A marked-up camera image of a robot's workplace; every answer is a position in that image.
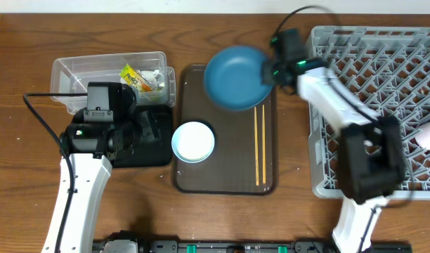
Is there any grey dishwasher rack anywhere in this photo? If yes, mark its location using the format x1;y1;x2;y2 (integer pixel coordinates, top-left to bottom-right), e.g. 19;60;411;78
306;26;430;200

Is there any dark blue bowl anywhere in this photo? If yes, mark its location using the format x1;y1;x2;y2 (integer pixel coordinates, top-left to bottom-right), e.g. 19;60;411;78
204;46;273;111

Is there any light blue rice bowl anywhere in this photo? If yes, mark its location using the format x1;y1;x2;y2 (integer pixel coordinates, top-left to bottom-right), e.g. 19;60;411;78
171;122;215;163

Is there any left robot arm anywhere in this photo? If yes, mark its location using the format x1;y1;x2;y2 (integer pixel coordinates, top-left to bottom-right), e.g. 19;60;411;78
42;106;172;252

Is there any black tray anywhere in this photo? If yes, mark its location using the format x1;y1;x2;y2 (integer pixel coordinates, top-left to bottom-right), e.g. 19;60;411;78
70;104;174;169

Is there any brown serving tray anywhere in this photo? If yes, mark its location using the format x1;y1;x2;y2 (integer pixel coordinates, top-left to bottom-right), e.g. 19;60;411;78
172;65;278;195

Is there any yellow snack wrapper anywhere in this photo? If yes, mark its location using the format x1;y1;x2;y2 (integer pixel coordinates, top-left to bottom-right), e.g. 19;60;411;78
119;64;157;92

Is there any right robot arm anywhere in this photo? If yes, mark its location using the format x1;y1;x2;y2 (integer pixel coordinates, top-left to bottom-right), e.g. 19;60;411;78
262;58;406;252

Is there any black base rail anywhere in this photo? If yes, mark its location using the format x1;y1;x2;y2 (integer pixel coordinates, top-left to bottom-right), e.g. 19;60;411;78
91;230;412;253

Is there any clear plastic waste bin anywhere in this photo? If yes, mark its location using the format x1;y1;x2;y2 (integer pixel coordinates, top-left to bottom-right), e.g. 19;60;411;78
51;51;176;107

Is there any wooden chopstick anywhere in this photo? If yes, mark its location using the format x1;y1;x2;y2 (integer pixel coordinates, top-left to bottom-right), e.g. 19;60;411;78
261;104;266;184
254;107;259;186

